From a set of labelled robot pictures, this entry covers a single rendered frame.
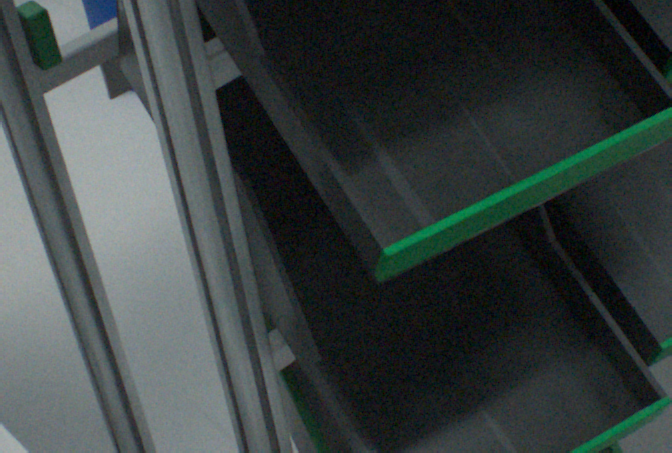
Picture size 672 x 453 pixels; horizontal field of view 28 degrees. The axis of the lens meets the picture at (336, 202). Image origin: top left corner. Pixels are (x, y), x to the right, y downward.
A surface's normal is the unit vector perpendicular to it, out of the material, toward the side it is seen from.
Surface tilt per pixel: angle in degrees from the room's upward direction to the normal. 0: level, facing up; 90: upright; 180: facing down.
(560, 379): 25
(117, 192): 0
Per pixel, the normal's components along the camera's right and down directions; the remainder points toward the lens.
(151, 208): -0.12, -0.76
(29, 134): 0.65, 0.43
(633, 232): 0.11, -0.47
